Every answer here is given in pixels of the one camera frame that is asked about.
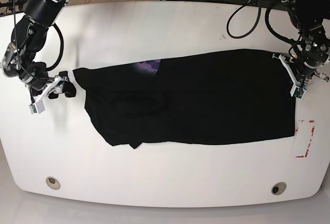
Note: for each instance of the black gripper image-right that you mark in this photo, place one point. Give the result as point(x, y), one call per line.
point(312, 51)

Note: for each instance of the silver black gripper image-left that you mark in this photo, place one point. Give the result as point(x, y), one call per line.
point(33, 74)

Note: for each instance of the black printed T-shirt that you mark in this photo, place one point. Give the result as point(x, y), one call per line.
point(225, 97)

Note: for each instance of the red tape rectangle marking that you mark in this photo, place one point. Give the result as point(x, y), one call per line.
point(303, 137)

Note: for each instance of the black tripod stand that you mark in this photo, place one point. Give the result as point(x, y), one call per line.
point(11, 6)

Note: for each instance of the black looped cable image-right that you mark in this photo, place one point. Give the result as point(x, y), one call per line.
point(249, 28)

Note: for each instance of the left table cable grommet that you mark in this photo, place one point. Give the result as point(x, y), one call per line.
point(53, 183)

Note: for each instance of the table cable grommet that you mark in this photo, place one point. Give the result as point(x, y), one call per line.
point(278, 188)
point(53, 183)

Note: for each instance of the right table cable grommet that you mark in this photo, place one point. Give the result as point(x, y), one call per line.
point(278, 188)

